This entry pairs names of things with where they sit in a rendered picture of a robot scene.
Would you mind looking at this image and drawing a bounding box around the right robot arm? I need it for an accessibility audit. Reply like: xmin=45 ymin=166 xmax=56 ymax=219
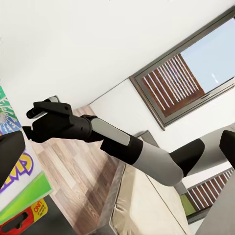
xmin=22 ymin=95 xmax=235 ymax=187

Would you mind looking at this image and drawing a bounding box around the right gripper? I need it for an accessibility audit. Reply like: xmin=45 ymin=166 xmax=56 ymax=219
xmin=22 ymin=101 xmax=83 ymax=143

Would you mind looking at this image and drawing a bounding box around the board game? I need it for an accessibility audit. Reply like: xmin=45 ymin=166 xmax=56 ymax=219
xmin=0 ymin=85 xmax=53 ymax=235

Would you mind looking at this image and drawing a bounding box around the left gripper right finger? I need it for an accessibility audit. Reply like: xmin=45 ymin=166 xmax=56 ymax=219
xmin=219 ymin=130 xmax=235 ymax=169

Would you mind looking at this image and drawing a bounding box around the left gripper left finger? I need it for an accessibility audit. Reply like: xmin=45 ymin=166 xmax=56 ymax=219
xmin=0 ymin=130 xmax=25 ymax=188

